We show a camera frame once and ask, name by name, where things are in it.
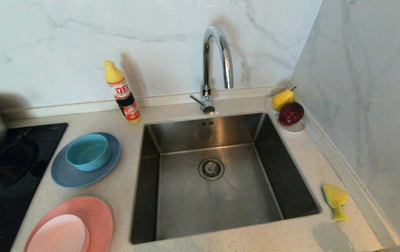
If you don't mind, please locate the yellow-capped dish soap bottle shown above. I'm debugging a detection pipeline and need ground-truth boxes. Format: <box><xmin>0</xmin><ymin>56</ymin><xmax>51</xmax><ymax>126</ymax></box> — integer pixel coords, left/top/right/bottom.
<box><xmin>103</xmin><ymin>60</ymin><xmax>142</xmax><ymax>124</ymax></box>

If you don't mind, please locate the stainless steel sink basin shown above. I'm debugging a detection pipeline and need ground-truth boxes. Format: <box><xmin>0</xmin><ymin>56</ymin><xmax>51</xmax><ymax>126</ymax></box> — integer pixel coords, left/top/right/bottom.
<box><xmin>130</xmin><ymin>112</ymin><xmax>321</xmax><ymax>245</ymax></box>

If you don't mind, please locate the yellow fish-shaped sponge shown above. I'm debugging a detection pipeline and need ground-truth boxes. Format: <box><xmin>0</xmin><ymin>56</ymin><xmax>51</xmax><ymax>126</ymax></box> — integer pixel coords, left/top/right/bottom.
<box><xmin>321</xmin><ymin>184</ymin><xmax>349</xmax><ymax>222</ymax></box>

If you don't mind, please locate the round metal drain strainer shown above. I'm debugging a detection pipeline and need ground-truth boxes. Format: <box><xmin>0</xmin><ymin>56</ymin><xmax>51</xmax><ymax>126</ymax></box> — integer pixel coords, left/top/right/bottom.
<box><xmin>198</xmin><ymin>157</ymin><xmax>225</xmax><ymax>181</ymax></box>

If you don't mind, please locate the chrome gooseneck faucet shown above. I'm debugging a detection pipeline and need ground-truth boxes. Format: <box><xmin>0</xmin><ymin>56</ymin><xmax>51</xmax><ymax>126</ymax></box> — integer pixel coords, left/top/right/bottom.
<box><xmin>190</xmin><ymin>25</ymin><xmax>234</xmax><ymax>115</ymax></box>

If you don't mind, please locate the yellow pear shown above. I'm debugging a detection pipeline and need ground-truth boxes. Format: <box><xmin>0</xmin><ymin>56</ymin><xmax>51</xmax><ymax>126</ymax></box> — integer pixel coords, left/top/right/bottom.
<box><xmin>272</xmin><ymin>86</ymin><xmax>297</xmax><ymax>111</ymax></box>

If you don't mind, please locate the dark red apple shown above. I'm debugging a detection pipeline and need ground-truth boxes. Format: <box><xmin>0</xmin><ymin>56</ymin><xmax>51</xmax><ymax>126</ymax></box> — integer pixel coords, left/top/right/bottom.
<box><xmin>279</xmin><ymin>102</ymin><xmax>305</xmax><ymax>126</ymax></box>

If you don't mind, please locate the small white fruit dish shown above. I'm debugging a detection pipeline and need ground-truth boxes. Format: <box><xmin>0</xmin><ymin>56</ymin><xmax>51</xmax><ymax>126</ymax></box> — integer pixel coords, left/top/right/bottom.
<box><xmin>265</xmin><ymin>96</ymin><xmax>306</xmax><ymax>134</ymax></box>

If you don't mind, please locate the teal bowl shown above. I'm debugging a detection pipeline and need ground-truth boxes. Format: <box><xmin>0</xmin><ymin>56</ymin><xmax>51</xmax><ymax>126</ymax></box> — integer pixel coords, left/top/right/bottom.
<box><xmin>66</xmin><ymin>134</ymin><xmax>112</xmax><ymax>172</ymax></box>

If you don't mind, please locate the large pink plate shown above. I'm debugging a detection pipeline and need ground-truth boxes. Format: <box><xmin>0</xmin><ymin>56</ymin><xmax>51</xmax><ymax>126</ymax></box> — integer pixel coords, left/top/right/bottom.
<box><xmin>23</xmin><ymin>196</ymin><xmax>113</xmax><ymax>252</ymax></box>

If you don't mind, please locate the blue plate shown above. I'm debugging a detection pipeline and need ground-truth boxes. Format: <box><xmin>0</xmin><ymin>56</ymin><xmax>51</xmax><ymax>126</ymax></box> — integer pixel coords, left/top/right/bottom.
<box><xmin>50</xmin><ymin>132</ymin><xmax>121</xmax><ymax>188</ymax></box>

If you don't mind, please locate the small pale pink plate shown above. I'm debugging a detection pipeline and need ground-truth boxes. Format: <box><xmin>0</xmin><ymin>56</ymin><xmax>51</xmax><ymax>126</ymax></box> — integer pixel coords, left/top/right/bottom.
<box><xmin>27</xmin><ymin>214</ymin><xmax>90</xmax><ymax>252</ymax></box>

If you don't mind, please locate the black frying pan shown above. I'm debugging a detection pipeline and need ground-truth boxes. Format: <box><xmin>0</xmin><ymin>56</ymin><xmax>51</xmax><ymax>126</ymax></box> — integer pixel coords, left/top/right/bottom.
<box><xmin>0</xmin><ymin>139</ymin><xmax>40</xmax><ymax>196</ymax></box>

